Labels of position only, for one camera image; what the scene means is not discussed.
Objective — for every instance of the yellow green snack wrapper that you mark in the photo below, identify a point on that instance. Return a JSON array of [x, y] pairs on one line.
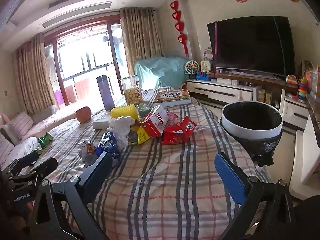
[[140, 136]]

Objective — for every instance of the thick colourful book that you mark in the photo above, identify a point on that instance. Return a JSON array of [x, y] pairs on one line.
[[172, 95]]

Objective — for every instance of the teal cloth covered furniture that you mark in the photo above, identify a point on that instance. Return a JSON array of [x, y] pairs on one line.
[[160, 71]]

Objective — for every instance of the white trash bin black liner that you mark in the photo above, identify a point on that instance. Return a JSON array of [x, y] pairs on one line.
[[250, 130]]

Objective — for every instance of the pink hanging ornament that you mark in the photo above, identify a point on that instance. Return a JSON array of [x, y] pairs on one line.
[[241, 96]]

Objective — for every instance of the white plastic bag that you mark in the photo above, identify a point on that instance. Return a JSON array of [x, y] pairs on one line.
[[122, 127]]

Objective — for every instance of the purple drink bottle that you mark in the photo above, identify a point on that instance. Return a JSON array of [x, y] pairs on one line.
[[106, 95]]

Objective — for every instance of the red cardboard box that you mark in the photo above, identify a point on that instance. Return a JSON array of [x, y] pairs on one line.
[[153, 123]]

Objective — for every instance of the orange round fruit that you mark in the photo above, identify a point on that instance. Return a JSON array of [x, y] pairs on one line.
[[83, 115]]

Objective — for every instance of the checked blanket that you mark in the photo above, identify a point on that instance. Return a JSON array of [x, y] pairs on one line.
[[162, 180]]

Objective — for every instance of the blue toy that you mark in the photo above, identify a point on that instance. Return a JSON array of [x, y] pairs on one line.
[[203, 76]]

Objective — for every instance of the blue snack bag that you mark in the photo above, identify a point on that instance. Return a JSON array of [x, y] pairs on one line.
[[110, 145]]

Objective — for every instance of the round wooden box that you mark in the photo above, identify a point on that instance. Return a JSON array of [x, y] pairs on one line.
[[261, 96]]

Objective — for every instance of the striped pillow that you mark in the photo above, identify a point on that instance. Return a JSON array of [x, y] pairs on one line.
[[21, 126]]

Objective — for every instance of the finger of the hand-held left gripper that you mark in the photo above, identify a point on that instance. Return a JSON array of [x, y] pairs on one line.
[[46, 166], [26, 159]]

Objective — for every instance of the toy ferris wheel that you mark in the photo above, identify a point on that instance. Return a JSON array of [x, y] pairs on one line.
[[192, 67]]

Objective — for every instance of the sofa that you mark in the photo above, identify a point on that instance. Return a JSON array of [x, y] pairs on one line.
[[15, 142]]

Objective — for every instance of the orange toy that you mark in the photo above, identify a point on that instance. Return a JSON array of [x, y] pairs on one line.
[[291, 79]]

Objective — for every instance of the green carton box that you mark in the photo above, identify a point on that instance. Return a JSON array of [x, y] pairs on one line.
[[143, 108]]

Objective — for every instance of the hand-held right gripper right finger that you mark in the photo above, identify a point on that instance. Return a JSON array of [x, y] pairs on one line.
[[228, 177]]

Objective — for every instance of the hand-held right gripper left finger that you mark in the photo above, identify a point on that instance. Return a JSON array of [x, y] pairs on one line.
[[98, 171]]

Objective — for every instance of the red snack bag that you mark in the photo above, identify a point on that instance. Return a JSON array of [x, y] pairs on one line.
[[177, 133]]

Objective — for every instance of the white television cabinet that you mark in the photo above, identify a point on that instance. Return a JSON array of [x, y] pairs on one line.
[[212, 90]]

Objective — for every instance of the grey bolster cushion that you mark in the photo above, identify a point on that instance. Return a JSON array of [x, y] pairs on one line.
[[45, 113]]

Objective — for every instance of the colourful house toy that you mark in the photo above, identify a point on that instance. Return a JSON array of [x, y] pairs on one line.
[[208, 54]]

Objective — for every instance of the sliding glass door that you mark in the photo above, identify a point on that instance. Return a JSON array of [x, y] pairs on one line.
[[82, 55]]

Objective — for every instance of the green snack packet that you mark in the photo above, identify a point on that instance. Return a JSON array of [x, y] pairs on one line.
[[45, 140]]

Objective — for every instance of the beige patterned curtain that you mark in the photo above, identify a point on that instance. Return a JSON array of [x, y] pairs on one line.
[[140, 42], [32, 75]]

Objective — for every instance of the silver snack wrapper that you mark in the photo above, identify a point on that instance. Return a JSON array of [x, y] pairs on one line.
[[86, 152]]

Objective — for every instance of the yellow foam fruit net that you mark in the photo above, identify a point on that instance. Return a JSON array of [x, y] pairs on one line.
[[122, 111]]

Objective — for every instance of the clear cookie jar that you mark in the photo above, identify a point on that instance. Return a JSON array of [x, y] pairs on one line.
[[132, 95]]

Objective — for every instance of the white rectangular box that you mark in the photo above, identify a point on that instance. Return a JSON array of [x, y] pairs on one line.
[[100, 123]]

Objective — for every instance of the green white toy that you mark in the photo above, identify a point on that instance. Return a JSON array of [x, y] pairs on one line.
[[206, 66]]

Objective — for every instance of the colourful cardboard box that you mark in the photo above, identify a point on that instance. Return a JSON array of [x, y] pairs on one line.
[[313, 80]]

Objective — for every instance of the black flat television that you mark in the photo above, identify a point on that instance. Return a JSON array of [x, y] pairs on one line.
[[250, 45]]

